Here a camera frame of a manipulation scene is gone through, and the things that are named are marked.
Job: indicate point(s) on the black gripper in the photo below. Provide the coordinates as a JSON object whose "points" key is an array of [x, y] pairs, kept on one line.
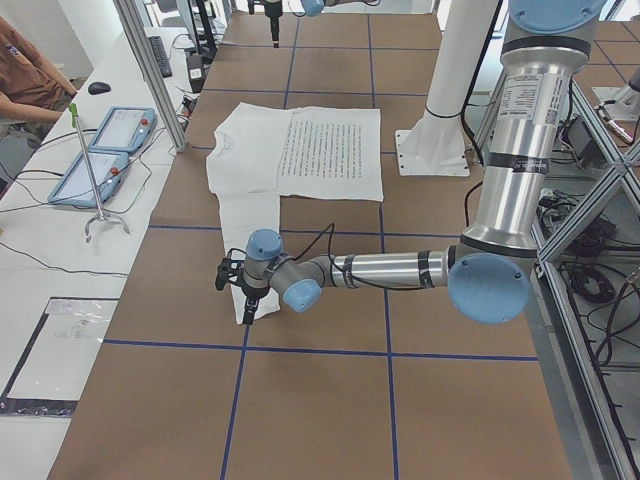
{"points": [[248, 293], [273, 15]]}

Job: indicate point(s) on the white printed t-shirt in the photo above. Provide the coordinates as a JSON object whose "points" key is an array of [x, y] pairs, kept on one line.
{"points": [[263, 154]]}

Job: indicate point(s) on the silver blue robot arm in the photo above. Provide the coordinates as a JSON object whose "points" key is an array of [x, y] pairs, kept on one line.
{"points": [[274, 10], [487, 272]]}

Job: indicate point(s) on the black power adapter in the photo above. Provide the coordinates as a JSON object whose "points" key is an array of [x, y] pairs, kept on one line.
{"points": [[195, 72]]}

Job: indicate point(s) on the black keyboard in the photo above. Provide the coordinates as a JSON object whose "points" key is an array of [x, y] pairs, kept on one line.
{"points": [[160, 56]]}

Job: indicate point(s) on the upper blue teach pendant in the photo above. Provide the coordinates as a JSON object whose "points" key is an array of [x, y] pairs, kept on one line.
{"points": [[124, 129]]}

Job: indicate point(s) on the blue teach pendant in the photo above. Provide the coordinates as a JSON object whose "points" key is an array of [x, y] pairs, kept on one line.
{"points": [[124, 129], [75, 188]]}

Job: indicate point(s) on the black computer mouse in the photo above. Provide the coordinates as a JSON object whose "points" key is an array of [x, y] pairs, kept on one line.
{"points": [[97, 88]]}

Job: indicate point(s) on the lower blue teach pendant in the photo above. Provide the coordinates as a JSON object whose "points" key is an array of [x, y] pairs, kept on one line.
{"points": [[75, 188]]}

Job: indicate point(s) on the metal stand with green tip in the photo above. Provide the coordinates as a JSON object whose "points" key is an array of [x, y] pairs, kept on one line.
{"points": [[101, 215]]}

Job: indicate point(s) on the plastic sleeve with paper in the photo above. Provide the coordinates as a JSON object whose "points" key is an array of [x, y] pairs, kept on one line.
{"points": [[50, 375]]}

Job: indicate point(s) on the person in brown shirt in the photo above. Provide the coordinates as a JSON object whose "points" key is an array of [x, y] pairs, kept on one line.
{"points": [[33, 90]]}

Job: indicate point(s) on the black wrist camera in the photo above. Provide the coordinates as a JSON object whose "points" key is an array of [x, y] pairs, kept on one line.
{"points": [[228, 272]]}

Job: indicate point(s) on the aluminium frame post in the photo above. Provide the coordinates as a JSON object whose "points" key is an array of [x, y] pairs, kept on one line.
{"points": [[138, 41]]}

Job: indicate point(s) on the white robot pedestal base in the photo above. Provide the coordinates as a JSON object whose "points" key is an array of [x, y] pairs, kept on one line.
{"points": [[435, 146]]}

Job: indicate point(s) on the aluminium frame rail structure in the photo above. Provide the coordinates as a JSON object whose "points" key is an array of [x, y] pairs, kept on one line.
{"points": [[586, 321]]}

